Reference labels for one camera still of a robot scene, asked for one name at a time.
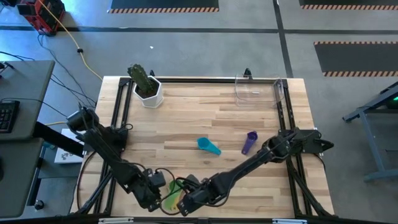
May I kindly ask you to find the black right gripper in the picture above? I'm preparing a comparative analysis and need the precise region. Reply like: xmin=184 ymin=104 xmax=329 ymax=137
xmin=177 ymin=179 xmax=215 ymax=218

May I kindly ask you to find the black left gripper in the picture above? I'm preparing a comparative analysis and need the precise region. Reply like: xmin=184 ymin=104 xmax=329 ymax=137
xmin=132 ymin=172 xmax=167 ymax=213

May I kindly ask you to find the green measuring cup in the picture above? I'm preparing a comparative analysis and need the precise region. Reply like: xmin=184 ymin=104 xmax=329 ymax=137
xmin=162 ymin=179 xmax=185 ymax=213

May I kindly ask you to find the teal measuring cup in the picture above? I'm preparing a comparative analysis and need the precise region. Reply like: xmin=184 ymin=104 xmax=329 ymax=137
xmin=197 ymin=137 xmax=222 ymax=157

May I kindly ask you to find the purple measuring cup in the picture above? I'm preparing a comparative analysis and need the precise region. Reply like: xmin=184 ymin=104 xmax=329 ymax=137
xmin=241 ymin=130 xmax=259 ymax=156

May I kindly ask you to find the clear plastic basket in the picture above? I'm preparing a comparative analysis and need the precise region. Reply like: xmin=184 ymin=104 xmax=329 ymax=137
xmin=234 ymin=73 xmax=285 ymax=108

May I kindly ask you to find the white plant pot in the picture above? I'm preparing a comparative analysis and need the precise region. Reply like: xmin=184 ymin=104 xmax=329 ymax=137
xmin=132 ymin=75 xmax=165 ymax=109

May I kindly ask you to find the white paper sheet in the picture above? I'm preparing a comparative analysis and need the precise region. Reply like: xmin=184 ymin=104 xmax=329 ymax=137
xmin=54 ymin=128 xmax=91 ymax=165

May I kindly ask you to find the black desk beam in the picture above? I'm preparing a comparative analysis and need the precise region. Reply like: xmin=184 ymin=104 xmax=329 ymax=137
xmin=32 ymin=121 xmax=86 ymax=158

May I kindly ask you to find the green cactus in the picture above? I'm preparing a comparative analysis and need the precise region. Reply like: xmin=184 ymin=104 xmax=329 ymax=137
xmin=127 ymin=63 xmax=155 ymax=97

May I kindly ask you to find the black keyboard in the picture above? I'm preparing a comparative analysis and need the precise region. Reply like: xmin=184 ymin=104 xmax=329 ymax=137
xmin=0 ymin=100 xmax=21 ymax=134

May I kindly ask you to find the grey desk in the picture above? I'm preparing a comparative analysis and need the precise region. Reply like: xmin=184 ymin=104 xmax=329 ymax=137
xmin=0 ymin=60 xmax=56 ymax=218

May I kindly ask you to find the black hazard-striped floor mat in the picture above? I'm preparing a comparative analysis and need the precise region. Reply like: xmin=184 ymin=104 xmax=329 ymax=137
xmin=298 ymin=0 xmax=398 ymax=10
xmin=313 ymin=40 xmax=398 ymax=78
xmin=107 ymin=0 xmax=220 ymax=14

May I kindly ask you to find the red and black equipment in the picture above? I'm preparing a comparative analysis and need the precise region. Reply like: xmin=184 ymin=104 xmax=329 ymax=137
xmin=17 ymin=0 xmax=66 ymax=37

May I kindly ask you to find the silver table bracket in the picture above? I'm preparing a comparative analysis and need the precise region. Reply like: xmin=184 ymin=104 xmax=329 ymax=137
xmin=98 ymin=217 xmax=134 ymax=224
xmin=272 ymin=218 xmax=308 ymax=224

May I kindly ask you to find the black aluminium table frame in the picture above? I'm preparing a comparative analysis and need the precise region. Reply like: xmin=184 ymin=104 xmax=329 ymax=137
xmin=71 ymin=67 xmax=336 ymax=224

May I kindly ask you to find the yellow floor cable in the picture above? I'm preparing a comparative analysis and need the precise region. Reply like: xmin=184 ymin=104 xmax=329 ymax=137
xmin=37 ymin=0 xmax=104 ymax=81

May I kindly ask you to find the grey-blue table frame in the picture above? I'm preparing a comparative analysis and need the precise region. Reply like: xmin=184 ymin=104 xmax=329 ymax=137
xmin=341 ymin=81 xmax=398 ymax=183

